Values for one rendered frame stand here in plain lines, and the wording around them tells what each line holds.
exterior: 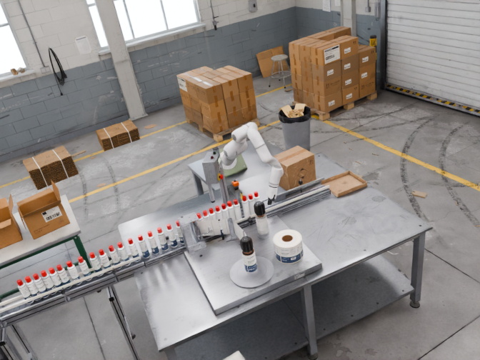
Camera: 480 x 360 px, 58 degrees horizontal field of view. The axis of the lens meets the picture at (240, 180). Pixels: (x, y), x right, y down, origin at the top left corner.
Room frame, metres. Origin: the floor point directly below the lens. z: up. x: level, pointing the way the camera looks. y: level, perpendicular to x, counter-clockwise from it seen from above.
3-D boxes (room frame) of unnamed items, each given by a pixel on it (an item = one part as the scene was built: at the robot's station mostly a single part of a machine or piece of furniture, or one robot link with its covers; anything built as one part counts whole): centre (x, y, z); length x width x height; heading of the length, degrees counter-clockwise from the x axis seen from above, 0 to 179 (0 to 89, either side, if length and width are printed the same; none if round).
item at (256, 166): (3.91, -0.07, 0.81); 0.90 x 0.90 x 0.04; 24
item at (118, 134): (7.11, 1.94, 0.11); 0.65 x 0.54 x 0.22; 111
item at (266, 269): (2.27, 0.03, 0.89); 0.31 x 0.31 x 0.01
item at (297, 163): (3.38, -0.49, 0.99); 0.30 x 0.24 x 0.27; 115
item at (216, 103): (6.99, 0.13, 0.45); 1.20 x 0.84 x 0.89; 26
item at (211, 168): (2.94, 0.18, 1.38); 0.17 x 0.10 x 0.19; 163
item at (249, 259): (2.27, 0.03, 1.04); 0.09 x 0.09 x 0.29
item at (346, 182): (3.21, -0.89, 0.85); 0.30 x 0.26 x 0.04; 108
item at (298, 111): (5.61, -0.93, 0.50); 0.42 x 0.41 x 0.28; 114
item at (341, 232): (2.84, -0.10, 0.82); 2.10 x 1.50 x 0.02; 108
